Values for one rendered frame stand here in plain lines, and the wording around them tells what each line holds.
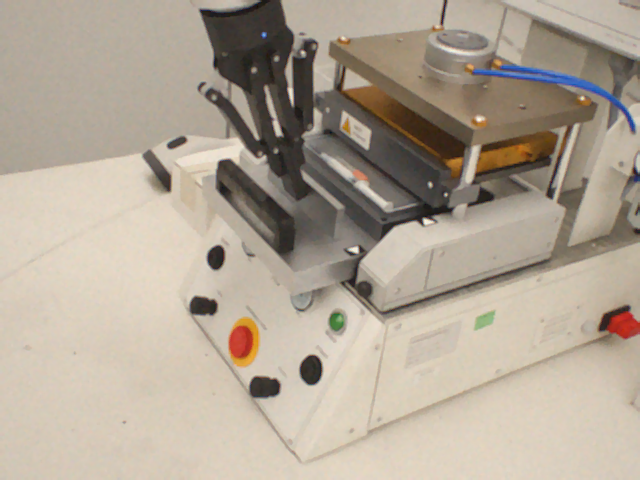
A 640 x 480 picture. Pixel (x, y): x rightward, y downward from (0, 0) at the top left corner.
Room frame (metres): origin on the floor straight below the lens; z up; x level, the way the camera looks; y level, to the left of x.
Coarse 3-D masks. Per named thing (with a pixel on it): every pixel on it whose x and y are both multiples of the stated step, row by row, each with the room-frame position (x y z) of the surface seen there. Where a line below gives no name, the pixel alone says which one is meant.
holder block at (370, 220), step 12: (312, 168) 0.83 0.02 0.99; (324, 168) 0.83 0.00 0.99; (324, 180) 0.81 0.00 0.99; (336, 180) 0.80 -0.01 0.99; (336, 192) 0.79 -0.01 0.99; (348, 192) 0.78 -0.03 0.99; (348, 204) 0.77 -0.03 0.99; (360, 204) 0.75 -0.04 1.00; (468, 204) 0.79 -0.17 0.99; (480, 204) 0.80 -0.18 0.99; (348, 216) 0.76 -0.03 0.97; (360, 216) 0.75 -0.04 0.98; (372, 216) 0.73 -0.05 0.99; (396, 216) 0.74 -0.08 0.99; (408, 216) 0.74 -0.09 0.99; (420, 216) 0.75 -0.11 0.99; (432, 216) 0.76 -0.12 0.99; (372, 228) 0.73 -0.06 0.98; (384, 228) 0.72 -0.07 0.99
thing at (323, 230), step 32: (224, 192) 0.79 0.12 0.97; (320, 192) 0.74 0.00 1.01; (256, 224) 0.72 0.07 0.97; (320, 224) 0.73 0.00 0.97; (352, 224) 0.75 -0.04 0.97; (256, 256) 0.70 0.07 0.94; (288, 256) 0.67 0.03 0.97; (320, 256) 0.68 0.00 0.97; (352, 256) 0.69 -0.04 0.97; (288, 288) 0.65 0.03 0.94
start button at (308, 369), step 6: (306, 360) 0.65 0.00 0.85; (312, 360) 0.65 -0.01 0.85; (300, 366) 0.65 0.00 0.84; (306, 366) 0.65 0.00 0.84; (312, 366) 0.64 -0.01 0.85; (318, 366) 0.65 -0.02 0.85; (300, 372) 0.65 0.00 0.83; (306, 372) 0.64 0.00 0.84; (312, 372) 0.64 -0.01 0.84; (318, 372) 0.64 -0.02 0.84; (306, 378) 0.64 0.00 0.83; (312, 378) 0.64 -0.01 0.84
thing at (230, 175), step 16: (224, 160) 0.79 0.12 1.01; (224, 176) 0.77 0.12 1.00; (240, 176) 0.76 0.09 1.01; (240, 192) 0.74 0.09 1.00; (256, 192) 0.73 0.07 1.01; (256, 208) 0.71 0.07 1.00; (272, 208) 0.70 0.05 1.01; (272, 224) 0.68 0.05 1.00; (288, 224) 0.68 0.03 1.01; (288, 240) 0.68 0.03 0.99
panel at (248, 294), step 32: (224, 224) 0.87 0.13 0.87; (224, 256) 0.84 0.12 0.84; (192, 288) 0.85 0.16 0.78; (224, 288) 0.81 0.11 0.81; (256, 288) 0.77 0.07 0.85; (320, 288) 0.71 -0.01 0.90; (224, 320) 0.78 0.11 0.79; (256, 320) 0.74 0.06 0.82; (288, 320) 0.71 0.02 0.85; (320, 320) 0.68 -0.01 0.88; (352, 320) 0.66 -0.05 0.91; (224, 352) 0.75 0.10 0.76; (256, 352) 0.71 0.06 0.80; (288, 352) 0.69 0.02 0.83; (320, 352) 0.66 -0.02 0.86; (288, 384) 0.66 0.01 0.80; (320, 384) 0.63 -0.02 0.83; (288, 416) 0.63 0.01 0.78
